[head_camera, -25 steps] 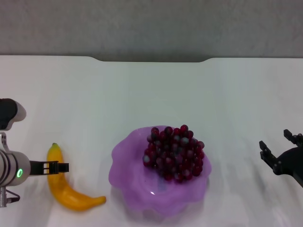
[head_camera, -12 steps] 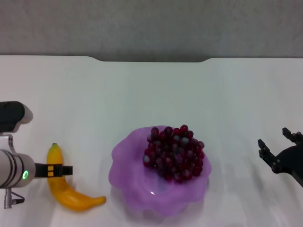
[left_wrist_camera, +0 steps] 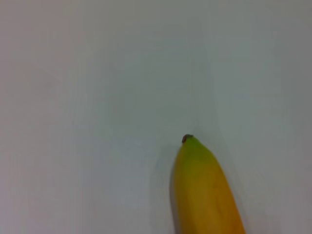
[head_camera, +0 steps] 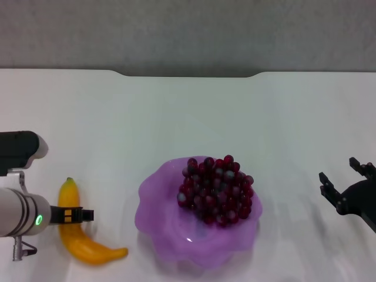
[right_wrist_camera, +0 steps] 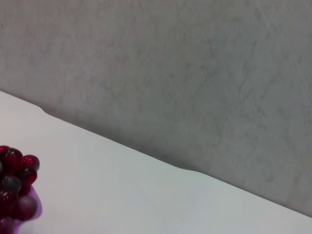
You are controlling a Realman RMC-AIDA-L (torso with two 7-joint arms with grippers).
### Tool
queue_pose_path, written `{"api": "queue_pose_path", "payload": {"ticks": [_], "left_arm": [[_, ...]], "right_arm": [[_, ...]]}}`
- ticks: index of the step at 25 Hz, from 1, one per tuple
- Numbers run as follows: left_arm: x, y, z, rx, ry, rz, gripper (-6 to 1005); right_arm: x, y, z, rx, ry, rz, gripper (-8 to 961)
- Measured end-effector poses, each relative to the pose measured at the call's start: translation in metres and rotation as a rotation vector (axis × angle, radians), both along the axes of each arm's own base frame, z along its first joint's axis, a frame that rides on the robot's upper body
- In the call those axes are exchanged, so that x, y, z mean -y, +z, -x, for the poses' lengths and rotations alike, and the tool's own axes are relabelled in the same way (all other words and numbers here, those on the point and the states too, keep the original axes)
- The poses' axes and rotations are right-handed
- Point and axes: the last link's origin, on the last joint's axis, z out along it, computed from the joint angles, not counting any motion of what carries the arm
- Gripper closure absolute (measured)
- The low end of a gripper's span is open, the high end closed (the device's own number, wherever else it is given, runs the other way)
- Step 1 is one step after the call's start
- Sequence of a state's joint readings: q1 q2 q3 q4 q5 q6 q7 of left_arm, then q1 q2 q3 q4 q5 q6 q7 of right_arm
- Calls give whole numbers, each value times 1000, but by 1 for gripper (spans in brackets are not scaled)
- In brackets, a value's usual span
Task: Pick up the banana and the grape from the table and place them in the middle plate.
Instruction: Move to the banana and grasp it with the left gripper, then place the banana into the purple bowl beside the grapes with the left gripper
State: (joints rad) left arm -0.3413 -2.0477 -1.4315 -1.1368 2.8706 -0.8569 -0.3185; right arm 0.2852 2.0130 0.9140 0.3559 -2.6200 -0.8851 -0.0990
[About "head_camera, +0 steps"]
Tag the dark red grape bunch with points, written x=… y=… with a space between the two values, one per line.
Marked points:
x=217 y=191

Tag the yellow plastic banana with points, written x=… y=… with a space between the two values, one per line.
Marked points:
x=70 y=191

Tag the black and white wrist camera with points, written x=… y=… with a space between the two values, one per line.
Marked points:
x=17 y=149

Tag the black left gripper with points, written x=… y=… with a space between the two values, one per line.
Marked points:
x=60 y=216

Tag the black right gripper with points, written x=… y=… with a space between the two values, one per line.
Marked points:
x=358 y=199

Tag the purple wavy plastic bowl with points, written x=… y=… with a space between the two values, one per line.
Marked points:
x=182 y=241

